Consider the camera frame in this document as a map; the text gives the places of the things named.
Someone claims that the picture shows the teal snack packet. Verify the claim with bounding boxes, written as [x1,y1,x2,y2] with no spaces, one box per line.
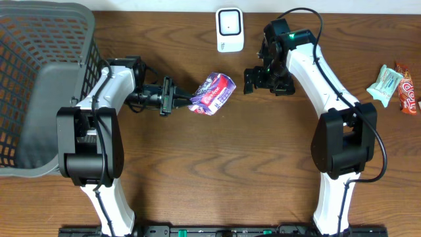
[366,65,403,107]

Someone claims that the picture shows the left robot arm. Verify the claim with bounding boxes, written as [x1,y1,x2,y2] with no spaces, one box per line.
[56,56,193,236]

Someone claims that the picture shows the black mounting rail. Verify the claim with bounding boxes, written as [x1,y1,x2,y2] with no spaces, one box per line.
[58,224,388,237]

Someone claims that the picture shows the purple square snack packet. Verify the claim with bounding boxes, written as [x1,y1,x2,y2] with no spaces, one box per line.
[188,72,236,116]

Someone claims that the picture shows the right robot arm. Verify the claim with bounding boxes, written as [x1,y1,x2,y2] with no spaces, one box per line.
[243,18,377,236]

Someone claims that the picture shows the white barcode scanner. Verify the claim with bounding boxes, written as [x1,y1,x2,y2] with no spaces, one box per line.
[215,7,245,53]

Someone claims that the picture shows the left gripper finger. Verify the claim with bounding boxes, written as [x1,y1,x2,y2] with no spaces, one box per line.
[172,99,192,109]
[173,86,193,99]

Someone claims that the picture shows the orange Top snack bar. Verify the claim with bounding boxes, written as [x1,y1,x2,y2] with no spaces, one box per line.
[395,63,417,115]

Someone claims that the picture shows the grey plastic mesh basket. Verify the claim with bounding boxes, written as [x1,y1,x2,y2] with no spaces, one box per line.
[1,1,101,178]

